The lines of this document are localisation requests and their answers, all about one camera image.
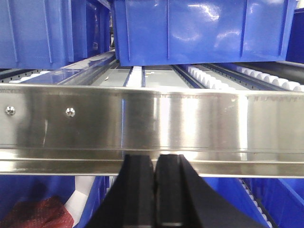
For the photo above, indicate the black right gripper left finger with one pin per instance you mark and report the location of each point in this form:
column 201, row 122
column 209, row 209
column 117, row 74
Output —
column 130, row 201

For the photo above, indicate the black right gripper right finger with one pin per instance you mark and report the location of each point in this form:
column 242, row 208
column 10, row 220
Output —
column 185, row 200

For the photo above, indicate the white paper strip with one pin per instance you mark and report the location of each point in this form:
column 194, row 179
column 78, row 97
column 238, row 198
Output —
column 76, row 203

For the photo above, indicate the red bubble wrap bag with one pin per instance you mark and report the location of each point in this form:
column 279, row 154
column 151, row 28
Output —
column 48, row 213

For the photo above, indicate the blue bin lower right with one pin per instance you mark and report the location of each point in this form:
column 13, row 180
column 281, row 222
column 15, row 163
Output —
column 275, row 203

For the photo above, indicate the blue bin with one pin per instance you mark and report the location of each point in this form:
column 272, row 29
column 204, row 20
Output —
column 18, row 188
column 175, row 32
column 275, row 203
column 49, row 34

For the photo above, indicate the blue bin lower centre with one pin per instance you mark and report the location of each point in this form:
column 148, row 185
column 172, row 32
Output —
column 18, row 188

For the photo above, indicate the blue bin upper right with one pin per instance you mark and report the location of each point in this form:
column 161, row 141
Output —
column 175, row 32

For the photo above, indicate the blue bin upper left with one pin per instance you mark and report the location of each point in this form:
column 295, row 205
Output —
column 49, row 34

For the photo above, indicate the silver rail screw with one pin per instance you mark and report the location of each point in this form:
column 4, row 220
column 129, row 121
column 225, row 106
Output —
column 70, row 112
column 10, row 110

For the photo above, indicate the stainless steel shelf rail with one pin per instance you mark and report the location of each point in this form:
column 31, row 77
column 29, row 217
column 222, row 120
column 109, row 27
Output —
column 220, row 132

